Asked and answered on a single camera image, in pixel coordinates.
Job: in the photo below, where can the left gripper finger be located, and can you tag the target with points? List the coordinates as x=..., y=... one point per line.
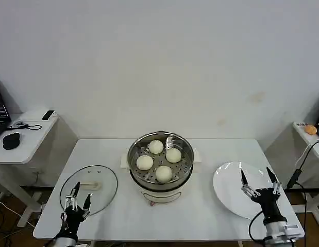
x=87, y=203
x=75, y=191

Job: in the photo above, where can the black and white phone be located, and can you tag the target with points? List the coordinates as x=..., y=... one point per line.
x=48, y=115

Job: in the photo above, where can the white side desk with monitor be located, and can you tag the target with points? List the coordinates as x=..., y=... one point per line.
x=27, y=146

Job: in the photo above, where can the white round plate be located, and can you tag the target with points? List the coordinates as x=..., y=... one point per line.
x=228, y=190

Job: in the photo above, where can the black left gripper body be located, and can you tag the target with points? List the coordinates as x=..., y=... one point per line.
x=71, y=218

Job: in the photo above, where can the black computer mouse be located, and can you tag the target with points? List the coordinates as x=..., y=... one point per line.
x=11, y=141

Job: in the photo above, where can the white side desk with orange object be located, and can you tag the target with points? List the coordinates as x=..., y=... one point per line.
x=314, y=146

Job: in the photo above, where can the white electric cooker pot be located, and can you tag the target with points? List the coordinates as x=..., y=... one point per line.
x=159, y=194

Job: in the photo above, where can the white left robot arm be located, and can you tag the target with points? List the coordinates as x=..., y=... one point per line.
x=66, y=242

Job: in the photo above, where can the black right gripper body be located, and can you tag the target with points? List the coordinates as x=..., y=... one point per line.
x=270, y=205

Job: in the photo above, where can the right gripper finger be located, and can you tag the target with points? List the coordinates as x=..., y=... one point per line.
x=271, y=176
x=244, y=180

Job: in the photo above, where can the flat white box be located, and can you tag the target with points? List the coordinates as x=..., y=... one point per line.
x=31, y=115

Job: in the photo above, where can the orange round object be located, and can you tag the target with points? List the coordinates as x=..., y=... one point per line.
x=310, y=129

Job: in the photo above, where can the steel perforated steamer basket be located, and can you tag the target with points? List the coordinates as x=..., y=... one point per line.
x=186, y=157

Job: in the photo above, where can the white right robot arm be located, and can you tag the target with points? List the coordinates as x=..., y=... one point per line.
x=277, y=231

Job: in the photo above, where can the white steamed bun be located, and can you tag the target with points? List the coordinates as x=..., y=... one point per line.
x=173, y=155
x=164, y=174
x=144, y=162
x=156, y=147

